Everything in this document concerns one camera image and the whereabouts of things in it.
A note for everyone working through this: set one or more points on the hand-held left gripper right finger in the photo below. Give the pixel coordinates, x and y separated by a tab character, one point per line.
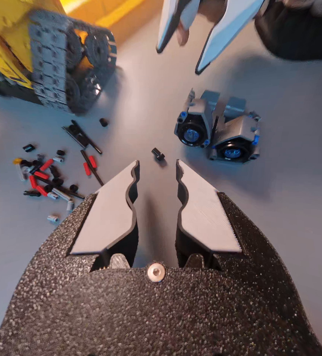
208	219

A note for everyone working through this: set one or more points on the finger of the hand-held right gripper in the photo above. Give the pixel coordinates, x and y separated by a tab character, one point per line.
233	25
169	22

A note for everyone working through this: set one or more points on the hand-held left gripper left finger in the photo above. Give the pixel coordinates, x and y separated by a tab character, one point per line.
105	217

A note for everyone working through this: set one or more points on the pile of small building pieces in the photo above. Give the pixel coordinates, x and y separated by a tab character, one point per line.
41	178

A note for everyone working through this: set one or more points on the black pin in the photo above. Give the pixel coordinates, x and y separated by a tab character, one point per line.
158	153

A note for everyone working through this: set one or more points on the grey block head assembly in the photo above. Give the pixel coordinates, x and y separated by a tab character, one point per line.
219	130

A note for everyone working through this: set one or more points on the grey desk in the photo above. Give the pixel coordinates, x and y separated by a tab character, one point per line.
289	167

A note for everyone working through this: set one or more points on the person's right hand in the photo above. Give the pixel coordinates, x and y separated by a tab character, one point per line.
183	36

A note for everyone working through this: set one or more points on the large yellow storage bin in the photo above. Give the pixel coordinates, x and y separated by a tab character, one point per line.
116	14

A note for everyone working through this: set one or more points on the black wrist rest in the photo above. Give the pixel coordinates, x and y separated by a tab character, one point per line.
294	36

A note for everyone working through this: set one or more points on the black long beam piece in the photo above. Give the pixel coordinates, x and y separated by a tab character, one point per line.
80	136

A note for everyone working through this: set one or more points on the yellow toy robot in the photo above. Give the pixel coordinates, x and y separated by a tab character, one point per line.
47	55

